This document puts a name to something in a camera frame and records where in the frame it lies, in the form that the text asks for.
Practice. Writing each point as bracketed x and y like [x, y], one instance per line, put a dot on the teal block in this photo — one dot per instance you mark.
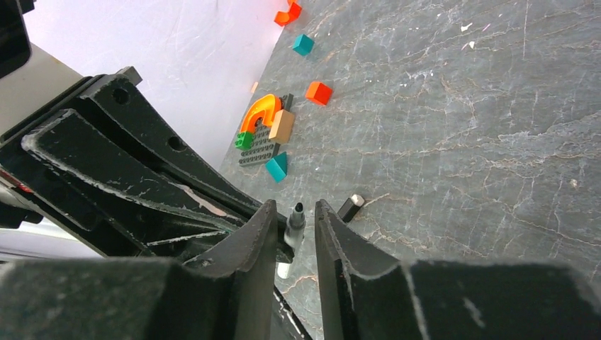
[277, 167]

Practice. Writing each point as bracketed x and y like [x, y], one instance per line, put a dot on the wooden block near arch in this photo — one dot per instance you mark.
[282, 127]

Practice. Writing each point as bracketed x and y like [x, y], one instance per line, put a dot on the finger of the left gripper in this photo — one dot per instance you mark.
[143, 215]
[129, 120]

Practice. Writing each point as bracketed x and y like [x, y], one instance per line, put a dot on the small teal cube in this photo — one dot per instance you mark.
[303, 45]

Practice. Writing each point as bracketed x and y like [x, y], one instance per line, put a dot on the red L-shaped block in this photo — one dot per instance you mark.
[293, 12]

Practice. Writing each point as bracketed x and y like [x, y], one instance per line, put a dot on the black pen cap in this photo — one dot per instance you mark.
[351, 207]

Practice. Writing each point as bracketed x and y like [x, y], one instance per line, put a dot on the small red cube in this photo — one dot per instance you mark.
[319, 93]

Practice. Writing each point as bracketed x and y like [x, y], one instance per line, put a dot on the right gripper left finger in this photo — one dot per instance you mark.
[226, 293]

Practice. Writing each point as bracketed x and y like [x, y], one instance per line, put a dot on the orange U-shaped block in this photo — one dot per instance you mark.
[265, 109]

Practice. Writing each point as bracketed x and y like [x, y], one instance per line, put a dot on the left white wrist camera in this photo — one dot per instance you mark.
[24, 91]

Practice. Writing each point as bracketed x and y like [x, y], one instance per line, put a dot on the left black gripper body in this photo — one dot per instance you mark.
[56, 153]

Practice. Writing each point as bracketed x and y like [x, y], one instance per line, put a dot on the green block under arch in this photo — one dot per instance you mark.
[244, 140]

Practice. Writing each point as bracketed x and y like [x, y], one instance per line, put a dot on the white pen with black tip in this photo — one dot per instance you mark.
[293, 236]

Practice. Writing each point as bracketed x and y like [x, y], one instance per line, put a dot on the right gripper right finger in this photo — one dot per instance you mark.
[365, 293]

